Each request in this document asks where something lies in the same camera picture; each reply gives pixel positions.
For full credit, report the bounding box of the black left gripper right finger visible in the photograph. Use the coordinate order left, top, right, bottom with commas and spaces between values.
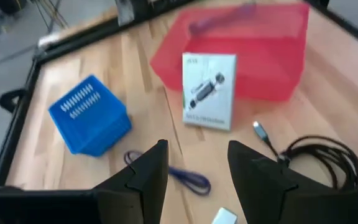
227, 139, 358, 224

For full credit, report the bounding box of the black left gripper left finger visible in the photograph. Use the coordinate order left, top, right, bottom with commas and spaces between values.
93, 139, 170, 224

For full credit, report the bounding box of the white charger cube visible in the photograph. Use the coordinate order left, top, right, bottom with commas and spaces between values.
210, 207, 239, 224

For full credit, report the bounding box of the purple braided cable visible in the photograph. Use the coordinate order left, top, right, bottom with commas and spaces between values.
123, 150, 212, 196

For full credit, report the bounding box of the black braided cable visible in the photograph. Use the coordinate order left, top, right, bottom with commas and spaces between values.
252, 121, 358, 191

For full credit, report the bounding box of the white card reader product box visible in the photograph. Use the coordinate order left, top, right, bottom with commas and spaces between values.
181, 52, 237, 131

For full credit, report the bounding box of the pink translucent plastic bin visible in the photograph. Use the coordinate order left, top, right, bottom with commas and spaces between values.
149, 2, 310, 103

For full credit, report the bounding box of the blue slotted plastic basket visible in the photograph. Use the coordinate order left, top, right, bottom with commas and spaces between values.
47, 74, 133, 157

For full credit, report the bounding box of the black aluminium table frame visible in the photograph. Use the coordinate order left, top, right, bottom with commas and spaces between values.
0, 0, 358, 190

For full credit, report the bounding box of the black cable loop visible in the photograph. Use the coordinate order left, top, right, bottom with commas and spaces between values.
0, 88, 27, 113

